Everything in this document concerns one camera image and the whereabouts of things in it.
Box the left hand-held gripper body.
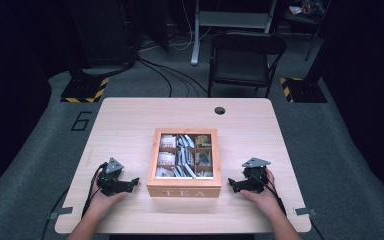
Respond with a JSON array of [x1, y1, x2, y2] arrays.
[[96, 157, 135, 197]]

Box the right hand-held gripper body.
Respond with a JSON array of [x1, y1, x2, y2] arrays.
[[241, 157, 272, 195]]

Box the wooden tea box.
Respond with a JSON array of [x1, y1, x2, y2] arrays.
[[145, 127, 223, 199]]

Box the person's left hand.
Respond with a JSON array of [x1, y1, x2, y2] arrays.
[[89, 181, 128, 215]]

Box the person's right hand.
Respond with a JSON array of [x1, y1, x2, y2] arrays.
[[239, 168, 283, 218]]

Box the white brown-print sachet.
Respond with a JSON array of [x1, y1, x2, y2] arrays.
[[155, 166, 175, 178], [160, 134, 178, 149], [157, 151, 176, 167]]

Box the white tea bags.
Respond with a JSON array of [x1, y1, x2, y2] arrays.
[[195, 150, 212, 167]]

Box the yellow tea packet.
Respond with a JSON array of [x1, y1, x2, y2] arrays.
[[195, 134, 212, 149]]

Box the grey tape strip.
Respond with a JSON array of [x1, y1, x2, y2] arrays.
[[49, 206, 74, 221], [293, 206, 317, 217]]

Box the black stand with striped base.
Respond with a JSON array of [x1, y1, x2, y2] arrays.
[[278, 0, 335, 104], [60, 0, 110, 104]]

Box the black folding chair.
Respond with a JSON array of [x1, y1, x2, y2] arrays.
[[207, 31, 288, 99]]

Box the dark cluttered side table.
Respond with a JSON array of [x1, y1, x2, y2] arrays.
[[279, 0, 328, 63]]

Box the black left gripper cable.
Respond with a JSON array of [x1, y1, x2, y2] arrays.
[[80, 161, 110, 220]]

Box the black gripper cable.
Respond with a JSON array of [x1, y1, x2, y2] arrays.
[[250, 173, 326, 240], [80, 161, 110, 220]]

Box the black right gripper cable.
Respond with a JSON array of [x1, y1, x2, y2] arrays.
[[250, 173, 326, 240]]

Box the black floor cables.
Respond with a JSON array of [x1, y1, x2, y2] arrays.
[[137, 55, 211, 99]]

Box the white cables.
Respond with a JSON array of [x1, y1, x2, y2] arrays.
[[166, 0, 215, 52]]

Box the white desk frame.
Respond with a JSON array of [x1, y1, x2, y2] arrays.
[[190, 0, 278, 66]]

